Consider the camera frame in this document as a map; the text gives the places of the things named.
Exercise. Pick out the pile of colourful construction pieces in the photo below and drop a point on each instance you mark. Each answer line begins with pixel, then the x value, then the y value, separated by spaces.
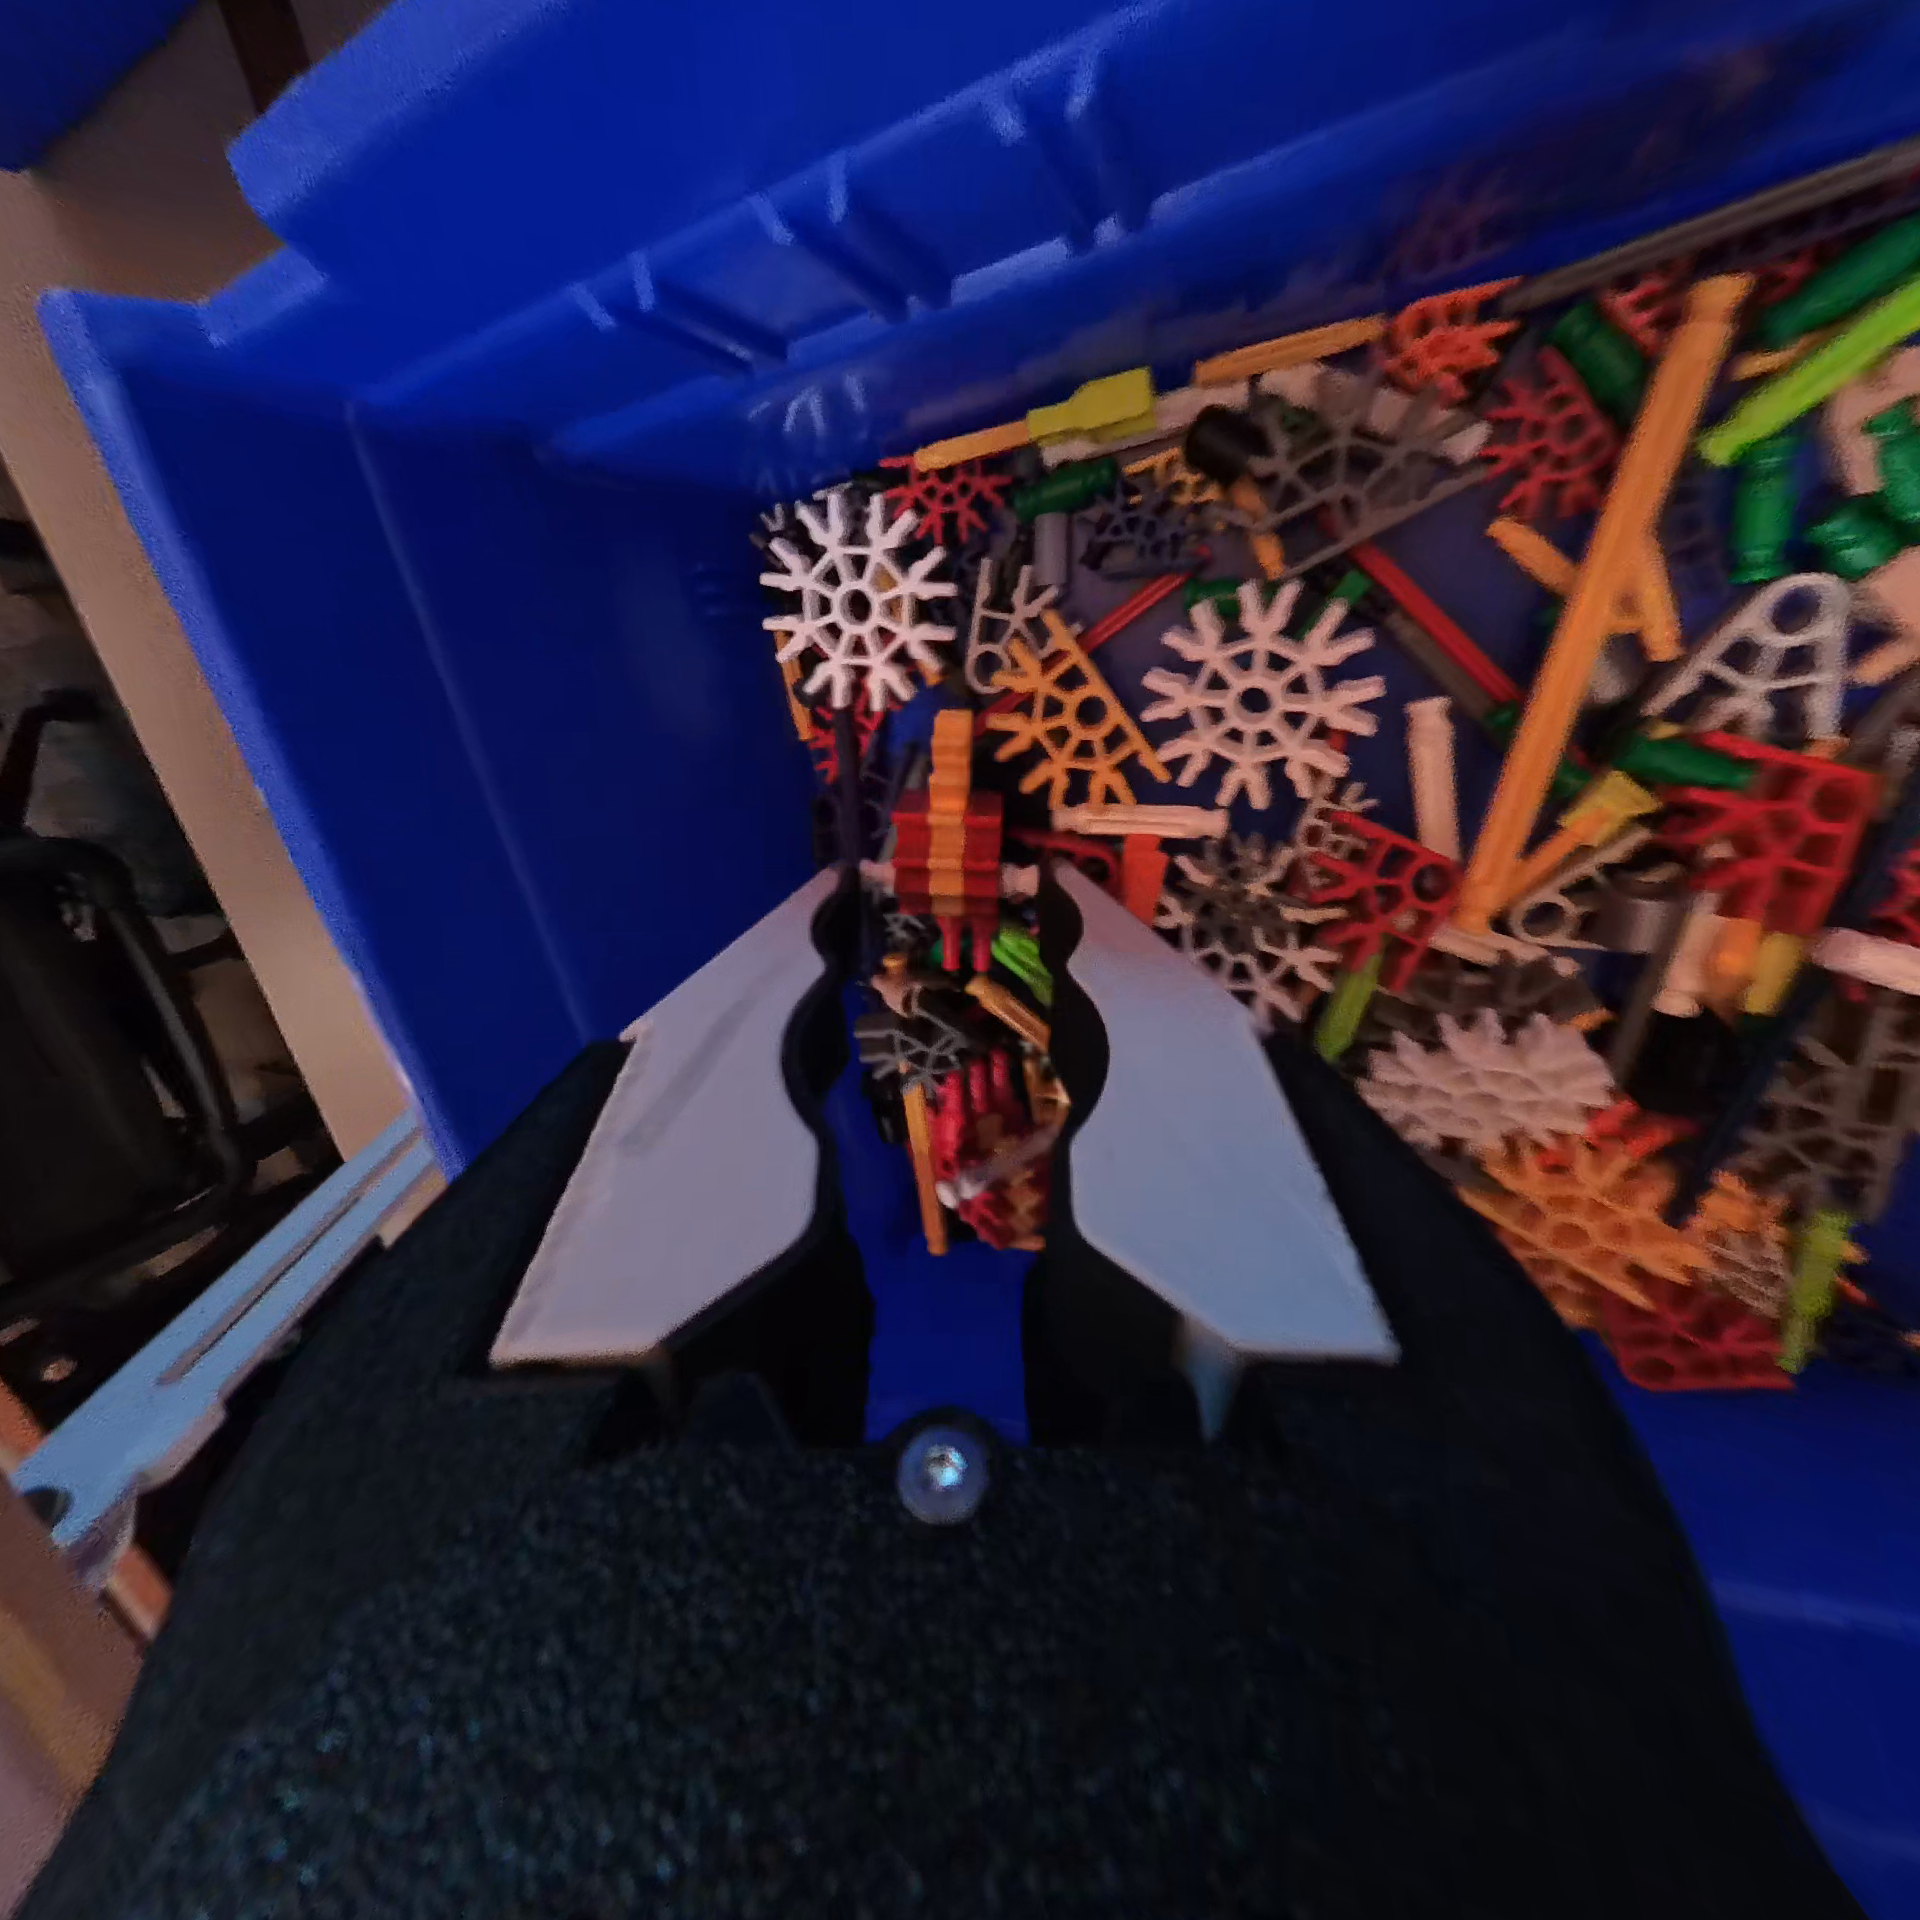
pixel 1260 698

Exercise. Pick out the blue plastic object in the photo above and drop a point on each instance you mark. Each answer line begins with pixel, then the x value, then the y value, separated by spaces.
pixel 76 68

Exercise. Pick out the black chair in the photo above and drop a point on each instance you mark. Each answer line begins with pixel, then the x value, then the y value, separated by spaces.
pixel 89 1021

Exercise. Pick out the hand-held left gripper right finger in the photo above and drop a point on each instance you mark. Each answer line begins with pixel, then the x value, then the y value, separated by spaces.
pixel 1201 1172

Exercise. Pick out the blue plastic storage bin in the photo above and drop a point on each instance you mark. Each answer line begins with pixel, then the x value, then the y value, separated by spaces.
pixel 524 676

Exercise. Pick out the white slotted metal bracket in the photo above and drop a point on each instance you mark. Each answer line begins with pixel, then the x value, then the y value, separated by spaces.
pixel 224 1319

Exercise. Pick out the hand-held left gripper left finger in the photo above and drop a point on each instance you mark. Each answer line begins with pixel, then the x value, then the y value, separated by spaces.
pixel 675 1172

